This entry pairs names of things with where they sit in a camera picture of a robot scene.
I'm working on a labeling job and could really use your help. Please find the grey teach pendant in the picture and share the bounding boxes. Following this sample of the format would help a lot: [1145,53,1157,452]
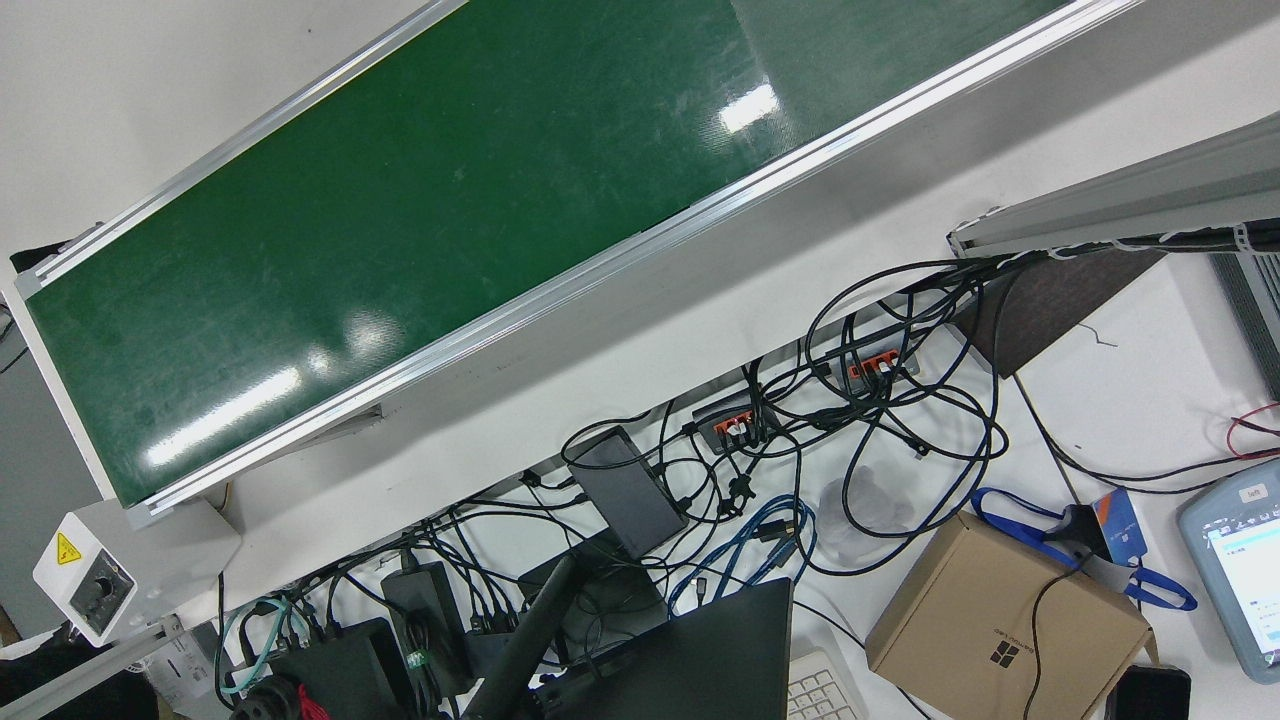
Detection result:
[1177,470,1280,685]

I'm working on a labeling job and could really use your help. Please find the dark brown panel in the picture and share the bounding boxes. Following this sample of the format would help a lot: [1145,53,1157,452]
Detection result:
[950,250,1166,379]

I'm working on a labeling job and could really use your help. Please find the black monitor stand pole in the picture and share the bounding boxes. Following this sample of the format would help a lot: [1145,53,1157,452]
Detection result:
[455,553,581,720]

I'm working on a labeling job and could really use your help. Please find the black cable tangle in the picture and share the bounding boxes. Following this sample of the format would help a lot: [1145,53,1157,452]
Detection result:
[400,255,1051,601]

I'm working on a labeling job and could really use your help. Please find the white conveyor speed controller box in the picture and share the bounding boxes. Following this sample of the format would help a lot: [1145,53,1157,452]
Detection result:
[33,497,243,649]

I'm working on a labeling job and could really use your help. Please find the blue cable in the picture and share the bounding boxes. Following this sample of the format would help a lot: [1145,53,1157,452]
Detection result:
[667,495,819,616]

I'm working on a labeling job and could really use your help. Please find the black network switch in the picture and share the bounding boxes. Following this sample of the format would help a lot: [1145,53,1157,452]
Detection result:
[692,392,783,451]

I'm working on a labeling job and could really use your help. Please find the power strip orange switches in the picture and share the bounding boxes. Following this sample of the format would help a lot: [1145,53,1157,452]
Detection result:
[805,320,921,391]

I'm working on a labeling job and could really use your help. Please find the black round part red wires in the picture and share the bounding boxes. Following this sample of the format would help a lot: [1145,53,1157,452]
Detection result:
[230,675,331,720]

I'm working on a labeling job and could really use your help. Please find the black monitor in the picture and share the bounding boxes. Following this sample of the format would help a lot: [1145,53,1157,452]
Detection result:
[560,577,796,720]

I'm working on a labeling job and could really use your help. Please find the aluminium profile beam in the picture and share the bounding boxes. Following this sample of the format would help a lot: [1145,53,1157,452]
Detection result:
[947,110,1280,259]

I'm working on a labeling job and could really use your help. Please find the crumpled clear plastic bag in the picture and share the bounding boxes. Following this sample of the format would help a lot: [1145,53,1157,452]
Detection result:
[818,465,916,571]

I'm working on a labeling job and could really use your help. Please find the small white box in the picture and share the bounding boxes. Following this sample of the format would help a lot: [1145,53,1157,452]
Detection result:
[140,630,226,716]

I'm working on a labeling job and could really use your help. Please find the black electronics box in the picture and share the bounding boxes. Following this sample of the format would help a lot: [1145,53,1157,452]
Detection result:
[270,617,416,720]

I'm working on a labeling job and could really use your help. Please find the brown cardboard box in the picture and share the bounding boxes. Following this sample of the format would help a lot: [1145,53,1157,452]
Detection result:
[865,512,1153,720]

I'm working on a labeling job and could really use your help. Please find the green conveyor belt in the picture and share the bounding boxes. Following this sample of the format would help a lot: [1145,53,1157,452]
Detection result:
[0,0,1146,529]

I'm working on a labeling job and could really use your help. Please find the black laptop adapter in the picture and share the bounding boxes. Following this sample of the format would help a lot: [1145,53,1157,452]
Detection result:
[380,560,471,691]

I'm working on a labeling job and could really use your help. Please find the white keyboard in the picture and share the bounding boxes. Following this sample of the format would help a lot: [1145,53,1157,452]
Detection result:
[787,645,869,720]

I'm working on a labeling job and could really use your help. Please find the orange blue small box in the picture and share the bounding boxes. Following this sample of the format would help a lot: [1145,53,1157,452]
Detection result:
[1090,488,1149,571]

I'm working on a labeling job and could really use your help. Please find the black power brick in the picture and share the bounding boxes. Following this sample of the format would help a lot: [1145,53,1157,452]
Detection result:
[567,425,689,561]

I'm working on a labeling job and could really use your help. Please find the red wire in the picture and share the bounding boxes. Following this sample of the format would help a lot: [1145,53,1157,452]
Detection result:
[1227,403,1280,461]

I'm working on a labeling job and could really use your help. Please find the grey ribbed power box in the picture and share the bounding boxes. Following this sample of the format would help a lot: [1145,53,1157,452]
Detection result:
[1210,250,1280,401]

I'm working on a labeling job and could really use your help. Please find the blue lanyard strap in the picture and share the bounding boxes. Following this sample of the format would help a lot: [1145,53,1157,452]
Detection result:
[970,487,1198,613]

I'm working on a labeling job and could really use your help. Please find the teal cable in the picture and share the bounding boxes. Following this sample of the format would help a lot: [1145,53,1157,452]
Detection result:
[215,595,321,696]

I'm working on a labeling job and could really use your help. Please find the black phone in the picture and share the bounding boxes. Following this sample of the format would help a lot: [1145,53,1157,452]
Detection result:
[1105,663,1193,720]

